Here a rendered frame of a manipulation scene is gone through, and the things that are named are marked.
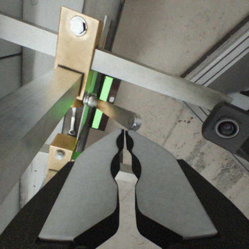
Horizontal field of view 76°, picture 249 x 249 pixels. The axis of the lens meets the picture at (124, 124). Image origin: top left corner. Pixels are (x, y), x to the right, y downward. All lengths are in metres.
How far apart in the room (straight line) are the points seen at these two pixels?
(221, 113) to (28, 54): 0.51
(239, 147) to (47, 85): 0.22
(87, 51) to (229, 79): 0.95
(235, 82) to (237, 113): 0.93
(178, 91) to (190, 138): 1.21
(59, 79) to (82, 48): 0.06
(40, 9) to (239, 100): 0.49
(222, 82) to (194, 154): 0.76
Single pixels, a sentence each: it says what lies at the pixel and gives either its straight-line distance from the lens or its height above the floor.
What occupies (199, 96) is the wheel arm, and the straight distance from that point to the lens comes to 0.30.
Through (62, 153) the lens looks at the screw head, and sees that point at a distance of 0.37.
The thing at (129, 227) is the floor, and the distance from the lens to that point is 2.50.
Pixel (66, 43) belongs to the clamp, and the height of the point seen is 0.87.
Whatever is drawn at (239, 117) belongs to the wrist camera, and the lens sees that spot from 0.21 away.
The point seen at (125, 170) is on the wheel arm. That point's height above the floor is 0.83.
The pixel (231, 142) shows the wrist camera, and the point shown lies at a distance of 0.21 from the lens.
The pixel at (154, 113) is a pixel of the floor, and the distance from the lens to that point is 1.27.
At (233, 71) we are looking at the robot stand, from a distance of 1.10.
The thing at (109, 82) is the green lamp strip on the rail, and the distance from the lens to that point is 0.43.
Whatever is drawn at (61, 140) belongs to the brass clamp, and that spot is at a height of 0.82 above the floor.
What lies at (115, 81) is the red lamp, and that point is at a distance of 0.43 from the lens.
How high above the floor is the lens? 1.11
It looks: 59 degrees down
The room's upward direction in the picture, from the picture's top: 180 degrees clockwise
